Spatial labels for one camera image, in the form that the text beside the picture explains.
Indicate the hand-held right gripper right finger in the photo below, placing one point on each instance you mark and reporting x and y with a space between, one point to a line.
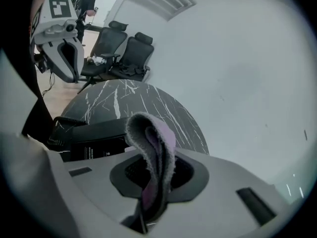
223 195

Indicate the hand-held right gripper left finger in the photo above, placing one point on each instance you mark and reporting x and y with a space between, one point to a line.
99 195

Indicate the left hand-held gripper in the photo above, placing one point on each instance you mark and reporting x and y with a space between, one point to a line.
59 23

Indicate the purple cloth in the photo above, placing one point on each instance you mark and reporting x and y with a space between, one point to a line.
158 145

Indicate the small white item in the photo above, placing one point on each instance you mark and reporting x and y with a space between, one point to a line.
100 60

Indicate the black mesh office chair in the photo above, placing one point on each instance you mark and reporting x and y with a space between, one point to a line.
109 41
138 51

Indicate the black garment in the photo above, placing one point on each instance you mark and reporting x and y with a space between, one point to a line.
130 69

